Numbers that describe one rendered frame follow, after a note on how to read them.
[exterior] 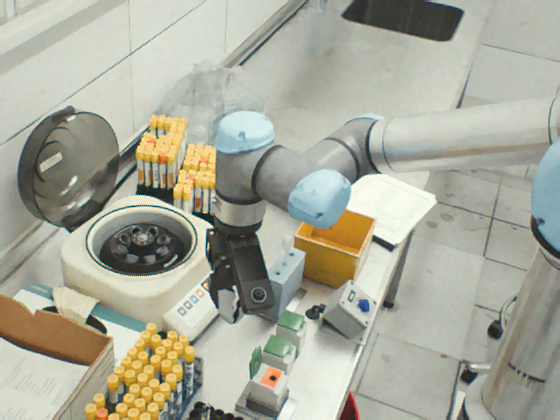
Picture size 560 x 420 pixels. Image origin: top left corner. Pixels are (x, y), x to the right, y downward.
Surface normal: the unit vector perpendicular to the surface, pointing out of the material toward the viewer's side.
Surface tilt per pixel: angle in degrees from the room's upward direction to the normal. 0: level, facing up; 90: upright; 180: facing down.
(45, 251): 0
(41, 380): 1
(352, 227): 90
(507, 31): 90
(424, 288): 0
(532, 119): 58
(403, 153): 87
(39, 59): 90
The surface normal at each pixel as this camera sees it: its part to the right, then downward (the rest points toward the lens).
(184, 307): 0.45, -0.56
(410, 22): -0.36, 0.54
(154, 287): 0.09, -0.80
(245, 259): 0.24, -0.41
